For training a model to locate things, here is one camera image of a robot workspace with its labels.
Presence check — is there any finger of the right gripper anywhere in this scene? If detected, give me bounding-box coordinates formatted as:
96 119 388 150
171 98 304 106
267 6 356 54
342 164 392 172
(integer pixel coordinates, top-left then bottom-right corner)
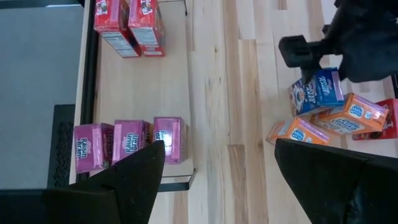
279 34 330 85

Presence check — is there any magenta Raisin Bran cereal box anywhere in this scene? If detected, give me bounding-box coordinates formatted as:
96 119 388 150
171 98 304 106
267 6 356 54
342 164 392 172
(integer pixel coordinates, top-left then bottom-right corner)
152 116 189 165
73 123 115 174
111 119 155 166

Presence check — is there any black aluminium table frame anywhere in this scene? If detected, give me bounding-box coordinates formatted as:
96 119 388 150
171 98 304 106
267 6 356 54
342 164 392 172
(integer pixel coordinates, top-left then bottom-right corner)
75 0 101 184

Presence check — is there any blue Frosted Flakes cereal box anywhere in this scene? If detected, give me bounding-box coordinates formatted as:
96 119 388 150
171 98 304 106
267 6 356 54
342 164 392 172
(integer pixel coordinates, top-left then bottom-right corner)
288 67 345 118

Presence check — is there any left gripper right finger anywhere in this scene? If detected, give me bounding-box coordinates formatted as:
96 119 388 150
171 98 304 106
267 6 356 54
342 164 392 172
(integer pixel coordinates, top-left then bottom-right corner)
275 138 373 224

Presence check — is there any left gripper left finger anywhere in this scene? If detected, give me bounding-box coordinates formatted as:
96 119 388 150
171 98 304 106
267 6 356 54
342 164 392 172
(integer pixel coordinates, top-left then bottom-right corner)
67 140 166 224

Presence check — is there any black perforated panel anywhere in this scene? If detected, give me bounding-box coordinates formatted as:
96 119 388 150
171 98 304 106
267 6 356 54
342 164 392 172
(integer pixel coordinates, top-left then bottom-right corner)
46 104 77 190

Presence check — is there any orange Mini Wheats cereal box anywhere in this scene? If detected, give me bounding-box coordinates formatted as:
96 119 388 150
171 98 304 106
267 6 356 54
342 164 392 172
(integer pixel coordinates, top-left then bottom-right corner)
266 116 331 146
310 92 389 136

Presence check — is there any wooden shelf with black legs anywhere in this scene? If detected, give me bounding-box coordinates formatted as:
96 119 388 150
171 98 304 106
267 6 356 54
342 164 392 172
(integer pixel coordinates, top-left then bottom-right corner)
91 0 197 193

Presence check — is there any red Froot Loops cereal box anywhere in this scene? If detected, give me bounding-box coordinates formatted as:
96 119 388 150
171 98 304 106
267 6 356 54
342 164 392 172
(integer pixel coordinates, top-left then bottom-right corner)
93 0 142 58
127 0 166 58
352 98 398 141

